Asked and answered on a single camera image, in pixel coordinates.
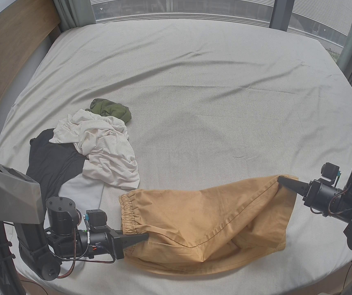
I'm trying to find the white garment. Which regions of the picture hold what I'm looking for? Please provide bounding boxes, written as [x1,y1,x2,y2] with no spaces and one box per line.
[49,109,140,190]

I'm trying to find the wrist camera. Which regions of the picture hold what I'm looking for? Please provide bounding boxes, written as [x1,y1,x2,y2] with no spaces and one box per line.
[321,162,342,185]
[84,209,110,231]

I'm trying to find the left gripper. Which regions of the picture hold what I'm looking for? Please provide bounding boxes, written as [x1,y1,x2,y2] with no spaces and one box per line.
[78,229,126,260]

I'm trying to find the tan shorts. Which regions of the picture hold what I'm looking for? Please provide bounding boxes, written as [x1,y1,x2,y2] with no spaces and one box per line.
[118,175,299,276]

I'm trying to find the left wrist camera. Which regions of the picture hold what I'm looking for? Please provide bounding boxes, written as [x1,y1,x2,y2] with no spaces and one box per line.
[84,209,110,231]

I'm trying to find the green garment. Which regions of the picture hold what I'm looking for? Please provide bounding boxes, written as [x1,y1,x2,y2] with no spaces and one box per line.
[85,98,132,124]

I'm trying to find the bed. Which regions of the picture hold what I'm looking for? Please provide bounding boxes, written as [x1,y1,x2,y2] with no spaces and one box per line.
[0,0,352,295]

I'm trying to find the pale grey garment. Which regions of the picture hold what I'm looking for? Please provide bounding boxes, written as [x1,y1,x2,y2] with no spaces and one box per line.
[59,173,105,224]

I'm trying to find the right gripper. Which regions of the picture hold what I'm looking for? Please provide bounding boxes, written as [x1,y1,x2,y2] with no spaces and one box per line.
[302,180,347,216]

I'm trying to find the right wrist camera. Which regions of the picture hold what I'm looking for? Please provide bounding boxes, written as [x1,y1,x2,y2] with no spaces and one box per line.
[321,162,342,185]

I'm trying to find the black garment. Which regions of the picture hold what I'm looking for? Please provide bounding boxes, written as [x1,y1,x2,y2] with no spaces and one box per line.
[26,128,90,202]

